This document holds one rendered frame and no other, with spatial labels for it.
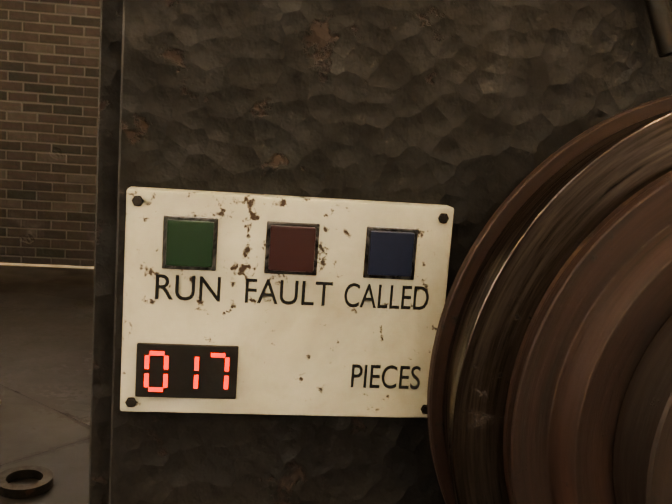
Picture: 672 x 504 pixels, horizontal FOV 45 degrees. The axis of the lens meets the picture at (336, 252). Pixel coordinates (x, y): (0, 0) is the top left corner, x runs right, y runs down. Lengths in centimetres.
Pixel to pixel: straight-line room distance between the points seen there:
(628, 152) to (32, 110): 635
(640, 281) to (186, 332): 34
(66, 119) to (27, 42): 63
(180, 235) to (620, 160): 33
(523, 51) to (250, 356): 33
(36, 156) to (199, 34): 614
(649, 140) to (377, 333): 26
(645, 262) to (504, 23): 25
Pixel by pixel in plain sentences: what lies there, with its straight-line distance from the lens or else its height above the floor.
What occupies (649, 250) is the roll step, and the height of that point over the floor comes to 123.
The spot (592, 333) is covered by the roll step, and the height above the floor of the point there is 118.
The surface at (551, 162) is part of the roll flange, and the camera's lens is 62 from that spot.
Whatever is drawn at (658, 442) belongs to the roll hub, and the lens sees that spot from 52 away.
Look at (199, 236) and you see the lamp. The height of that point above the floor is 121.
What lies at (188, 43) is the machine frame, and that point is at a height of 135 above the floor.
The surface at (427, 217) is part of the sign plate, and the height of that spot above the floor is 123.
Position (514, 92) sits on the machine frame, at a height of 134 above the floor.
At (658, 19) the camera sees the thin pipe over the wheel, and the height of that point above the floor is 140.
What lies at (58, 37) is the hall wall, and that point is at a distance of 676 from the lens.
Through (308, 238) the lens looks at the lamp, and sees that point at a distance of 65.
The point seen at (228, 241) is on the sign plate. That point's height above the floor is 120.
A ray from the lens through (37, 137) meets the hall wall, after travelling 678.
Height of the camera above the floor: 130
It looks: 9 degrees down
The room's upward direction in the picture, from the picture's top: 4 degrees clockwise
